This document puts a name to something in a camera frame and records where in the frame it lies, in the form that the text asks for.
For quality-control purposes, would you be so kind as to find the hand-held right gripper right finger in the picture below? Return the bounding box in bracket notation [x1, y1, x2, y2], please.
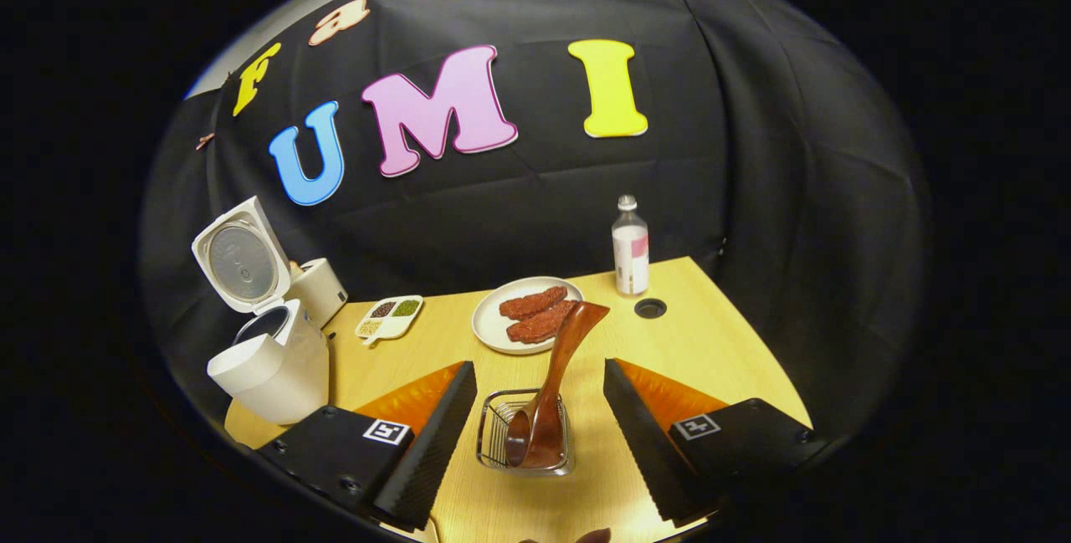
[602, 357, 817, 527]

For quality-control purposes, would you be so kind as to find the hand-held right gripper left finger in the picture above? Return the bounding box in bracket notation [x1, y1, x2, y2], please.
[255, 361, 478, 530]

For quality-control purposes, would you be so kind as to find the wire chopstick holder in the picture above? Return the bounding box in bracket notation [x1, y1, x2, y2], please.
[476, 388, 575, 477]

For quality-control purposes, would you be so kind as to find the brown wooden spoon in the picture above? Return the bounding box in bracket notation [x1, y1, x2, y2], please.
[505, 301, 611, 469]

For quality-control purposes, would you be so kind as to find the white rice cooker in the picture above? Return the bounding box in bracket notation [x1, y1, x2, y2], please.
[191, 196, 331, 425]

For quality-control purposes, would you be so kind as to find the white round plate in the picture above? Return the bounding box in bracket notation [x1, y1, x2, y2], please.
[472, 276, 585, 356]

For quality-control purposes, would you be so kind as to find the white divided dish of beans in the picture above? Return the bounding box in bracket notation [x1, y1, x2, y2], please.
[356, 295, 424, 347]

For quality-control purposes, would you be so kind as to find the red meat slice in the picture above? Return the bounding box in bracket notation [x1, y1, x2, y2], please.
[506, 300, 580, 344]
[500, 286, 568, 320]

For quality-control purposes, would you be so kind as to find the clear bottle with white label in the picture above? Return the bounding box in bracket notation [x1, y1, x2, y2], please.
[612, 195, 650, 297]

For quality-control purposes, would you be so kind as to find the white toaster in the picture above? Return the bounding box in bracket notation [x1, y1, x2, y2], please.
[289, 259, 349, 328]

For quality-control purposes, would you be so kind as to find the black backdrop cloth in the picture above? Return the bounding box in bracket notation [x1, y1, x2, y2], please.
[138, 0, 934, 443]

